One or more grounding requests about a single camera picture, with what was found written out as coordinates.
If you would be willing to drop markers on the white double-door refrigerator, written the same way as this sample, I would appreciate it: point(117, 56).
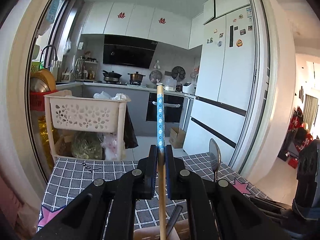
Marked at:
point(224, 84)

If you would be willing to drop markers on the black built-in oven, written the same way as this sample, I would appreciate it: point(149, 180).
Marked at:
point(172, 108)

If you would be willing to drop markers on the black plastic bag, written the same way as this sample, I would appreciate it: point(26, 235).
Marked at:
point(130, 139)

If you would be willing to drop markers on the black wok on stove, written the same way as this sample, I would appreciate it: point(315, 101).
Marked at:
point(111, 77)

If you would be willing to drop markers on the black range hood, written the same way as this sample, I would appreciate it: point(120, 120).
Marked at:
point(128, 51)

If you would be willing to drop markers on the small cardboard box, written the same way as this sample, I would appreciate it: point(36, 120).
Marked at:
point(177, 137)

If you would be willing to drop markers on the grey checked star tablecloth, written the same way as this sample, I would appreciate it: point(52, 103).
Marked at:
point(70, 177)

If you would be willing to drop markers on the blue patterned chopstick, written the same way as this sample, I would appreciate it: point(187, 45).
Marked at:
point(161, 160)

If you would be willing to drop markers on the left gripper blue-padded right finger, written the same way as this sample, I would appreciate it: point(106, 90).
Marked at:
point(176, 186)

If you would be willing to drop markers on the white upper kitchen cabinets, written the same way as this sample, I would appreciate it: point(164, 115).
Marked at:
point(127, 19)

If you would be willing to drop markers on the bronze cooking pot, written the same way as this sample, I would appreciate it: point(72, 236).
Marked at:
point(136, 77)

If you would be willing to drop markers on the cream perforated storage rack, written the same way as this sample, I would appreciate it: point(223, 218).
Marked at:
point(67, 114)

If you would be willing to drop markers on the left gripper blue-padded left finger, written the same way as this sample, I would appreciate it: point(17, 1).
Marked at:
point(147, 181)

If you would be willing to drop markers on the chrome kitchen faucet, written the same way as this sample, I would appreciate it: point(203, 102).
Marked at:
point(48, 53)

